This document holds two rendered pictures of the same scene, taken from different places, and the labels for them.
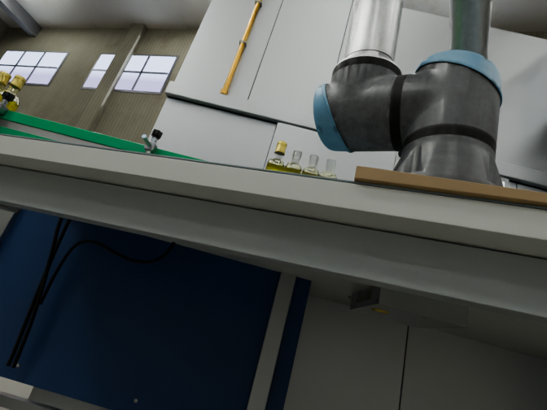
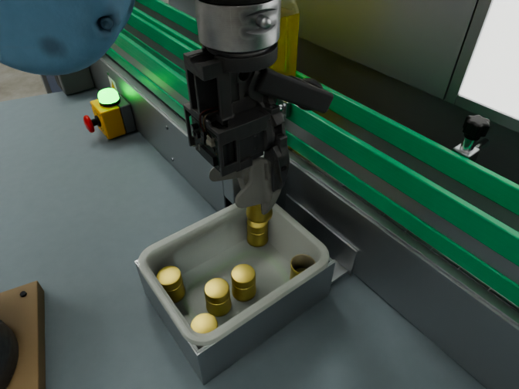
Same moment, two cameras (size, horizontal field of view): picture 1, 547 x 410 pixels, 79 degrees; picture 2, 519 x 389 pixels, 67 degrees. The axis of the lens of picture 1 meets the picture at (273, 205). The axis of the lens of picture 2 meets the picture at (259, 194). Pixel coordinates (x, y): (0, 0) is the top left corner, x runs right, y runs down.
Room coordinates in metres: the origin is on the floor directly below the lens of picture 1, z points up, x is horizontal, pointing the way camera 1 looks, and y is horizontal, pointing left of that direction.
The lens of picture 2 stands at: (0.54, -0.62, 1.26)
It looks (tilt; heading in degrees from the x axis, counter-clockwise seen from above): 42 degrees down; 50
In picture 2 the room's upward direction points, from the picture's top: straight up
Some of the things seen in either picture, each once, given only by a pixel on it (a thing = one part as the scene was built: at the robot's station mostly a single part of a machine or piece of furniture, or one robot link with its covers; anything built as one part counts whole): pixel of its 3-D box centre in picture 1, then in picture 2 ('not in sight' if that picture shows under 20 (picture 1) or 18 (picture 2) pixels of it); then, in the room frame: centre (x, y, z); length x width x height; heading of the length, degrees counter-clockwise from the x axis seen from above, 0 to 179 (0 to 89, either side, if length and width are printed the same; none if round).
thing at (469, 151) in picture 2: not in sight; (469, 158); (1.04, -0.48, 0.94); 0.07 x 0.04 x 0.13; 177
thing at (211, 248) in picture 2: not in sight; (235, 274); (0.74, -0.33, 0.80); 0.22 x 0.17 x 0.09; 177
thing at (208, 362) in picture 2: not in sight; (250, 268); (0.77, -0.33, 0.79); 0.27 x 0.17 x 0.08; 177
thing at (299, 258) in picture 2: not in sight; (302, 273); (0.82, -0.39, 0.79); 0.04 x 0.04 x 0.04
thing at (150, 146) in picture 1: (146, 146); not in sight; (0.83, 0.38, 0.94); 0.07 x 0.04 x 0.13; 177
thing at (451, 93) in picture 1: (447, 108); not in sight; (0.39, -0.21, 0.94); 0.13 x 0.12 x 0.14; 56
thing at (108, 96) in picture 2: not in sight; (108, 96); (0.81, 0.21, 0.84); 0.05 x 0.05 x 0.03
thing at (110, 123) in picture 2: not in sight; (113, 116); (0.81, 0.21, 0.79); 0.07 x 0.07 x 0.07; 87
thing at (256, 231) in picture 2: not in sight; (257, 230); (0.83, -0.28, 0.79); 0.04 x 0.04 x 0.04
